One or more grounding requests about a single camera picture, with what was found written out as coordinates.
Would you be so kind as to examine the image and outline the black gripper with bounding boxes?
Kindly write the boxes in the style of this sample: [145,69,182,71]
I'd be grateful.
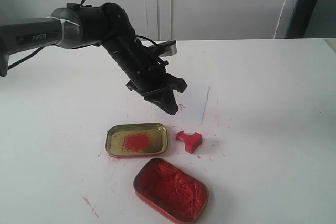
[126,61,187,115]

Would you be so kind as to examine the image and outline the white paper sheet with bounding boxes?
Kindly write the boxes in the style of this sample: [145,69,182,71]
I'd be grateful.
[169,86,211,124]

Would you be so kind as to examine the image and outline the red ink pad tin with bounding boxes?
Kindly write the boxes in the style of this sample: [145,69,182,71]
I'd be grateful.
[133,158,209,223]

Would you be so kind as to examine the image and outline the red plastic stamp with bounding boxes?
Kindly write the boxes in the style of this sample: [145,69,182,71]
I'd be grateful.
[175,130,203,154]

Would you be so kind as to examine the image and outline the dark door frame post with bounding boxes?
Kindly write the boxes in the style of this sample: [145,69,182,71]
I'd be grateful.
[285,0,317,39]

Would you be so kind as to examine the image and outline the gold tin lid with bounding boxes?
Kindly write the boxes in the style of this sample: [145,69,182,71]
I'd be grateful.
[105,123,168,158]

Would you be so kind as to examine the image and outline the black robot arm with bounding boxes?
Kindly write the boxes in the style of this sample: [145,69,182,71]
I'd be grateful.
[1,3,187,115]

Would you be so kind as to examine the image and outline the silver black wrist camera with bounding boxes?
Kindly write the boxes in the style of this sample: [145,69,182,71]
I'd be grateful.
[149,40,177,57]

